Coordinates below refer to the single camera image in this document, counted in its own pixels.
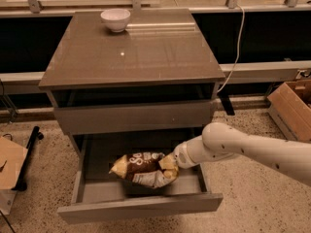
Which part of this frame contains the closed grey top drawer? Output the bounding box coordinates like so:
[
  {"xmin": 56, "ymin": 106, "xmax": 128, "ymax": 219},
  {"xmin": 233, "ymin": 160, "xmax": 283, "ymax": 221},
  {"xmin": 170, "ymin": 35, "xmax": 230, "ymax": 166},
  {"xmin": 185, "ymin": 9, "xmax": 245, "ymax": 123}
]
[{"xmin": 54, "ymin": 100, "xmax": 215, "ymax": 135}]

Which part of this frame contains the cardboard piece left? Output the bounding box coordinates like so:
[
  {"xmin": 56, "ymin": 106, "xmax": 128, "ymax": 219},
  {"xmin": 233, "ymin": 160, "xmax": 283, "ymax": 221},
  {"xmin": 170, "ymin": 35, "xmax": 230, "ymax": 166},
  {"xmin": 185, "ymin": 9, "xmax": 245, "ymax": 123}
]
[{"xmin": 0, "ymin": 137, "xmax": 28, "ymax": 190}]

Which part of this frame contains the cardboard box right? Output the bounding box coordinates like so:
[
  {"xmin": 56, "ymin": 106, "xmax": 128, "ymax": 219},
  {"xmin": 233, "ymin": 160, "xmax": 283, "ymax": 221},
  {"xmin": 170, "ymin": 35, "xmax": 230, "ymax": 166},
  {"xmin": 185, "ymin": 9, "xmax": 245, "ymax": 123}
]
[{"xmin": 267, "ymin": 80, "xmax": 311, "ymax": 143}]

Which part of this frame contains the white bowl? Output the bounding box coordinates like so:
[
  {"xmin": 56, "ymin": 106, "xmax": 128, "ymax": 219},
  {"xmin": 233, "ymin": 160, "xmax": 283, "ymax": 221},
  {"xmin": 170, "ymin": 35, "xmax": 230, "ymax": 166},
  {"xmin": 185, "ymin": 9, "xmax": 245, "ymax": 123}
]
[{"xmin": 100, "ymin": 9, "xmax": 131, "ymax": 32}]

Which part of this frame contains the brown chip bag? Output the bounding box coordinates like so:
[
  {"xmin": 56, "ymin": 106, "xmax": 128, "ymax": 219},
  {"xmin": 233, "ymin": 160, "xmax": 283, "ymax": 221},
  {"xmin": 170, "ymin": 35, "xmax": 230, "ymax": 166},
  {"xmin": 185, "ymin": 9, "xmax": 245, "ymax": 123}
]
[{"xmin": 109, "ymin": 151, "xmax": 179, "ymax": 188}]

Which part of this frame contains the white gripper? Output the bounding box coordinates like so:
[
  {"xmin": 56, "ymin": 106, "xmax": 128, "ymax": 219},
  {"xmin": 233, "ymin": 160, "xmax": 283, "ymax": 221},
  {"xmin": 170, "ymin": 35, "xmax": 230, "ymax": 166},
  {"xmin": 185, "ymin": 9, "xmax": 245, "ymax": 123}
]
[{"xmin": 173, "ymin": 136, "xmax": 216, "ymax": 169}]

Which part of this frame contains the black stand left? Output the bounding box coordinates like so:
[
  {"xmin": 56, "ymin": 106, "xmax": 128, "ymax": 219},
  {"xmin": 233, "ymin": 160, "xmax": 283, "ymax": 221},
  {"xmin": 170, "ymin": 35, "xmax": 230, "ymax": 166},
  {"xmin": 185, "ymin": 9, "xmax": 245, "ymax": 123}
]
[{"xmin": 14, "ymin": 126, "xmax": 44, "ymax": 191}]

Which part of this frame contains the grey drawer cabinet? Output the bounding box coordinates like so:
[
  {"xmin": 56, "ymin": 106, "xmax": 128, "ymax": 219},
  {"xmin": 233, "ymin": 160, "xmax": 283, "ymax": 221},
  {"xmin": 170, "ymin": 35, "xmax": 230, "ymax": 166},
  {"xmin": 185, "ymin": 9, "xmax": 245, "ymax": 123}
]
[{"xmin": 38, "ymin": 8, "xmax": 226, "ymax": 157}]

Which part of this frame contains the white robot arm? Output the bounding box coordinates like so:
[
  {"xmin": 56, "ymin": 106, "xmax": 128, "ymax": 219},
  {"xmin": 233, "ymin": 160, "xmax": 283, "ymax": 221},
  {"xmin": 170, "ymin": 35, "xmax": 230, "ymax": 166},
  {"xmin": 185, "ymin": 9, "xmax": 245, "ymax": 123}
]
[{"xmin": 173, "ymin": 122, "xmax": 311, "ymax": 186}]

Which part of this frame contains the open grey middle drawer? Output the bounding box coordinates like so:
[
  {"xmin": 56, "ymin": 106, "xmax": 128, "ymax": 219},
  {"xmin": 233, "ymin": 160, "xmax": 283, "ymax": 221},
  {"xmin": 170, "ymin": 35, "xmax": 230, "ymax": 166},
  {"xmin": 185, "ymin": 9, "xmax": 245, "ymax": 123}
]
[{"xmin": 57, "ymin": 128, "xmax": 223, "ymax": 224}]

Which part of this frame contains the white cable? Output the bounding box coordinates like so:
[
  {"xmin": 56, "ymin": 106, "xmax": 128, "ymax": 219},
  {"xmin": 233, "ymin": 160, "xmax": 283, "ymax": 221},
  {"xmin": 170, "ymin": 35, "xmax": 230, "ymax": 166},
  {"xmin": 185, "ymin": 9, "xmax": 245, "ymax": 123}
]
[{"xmin": 216, "ymin": 4, "xmax": 246, "ymax": 94}]

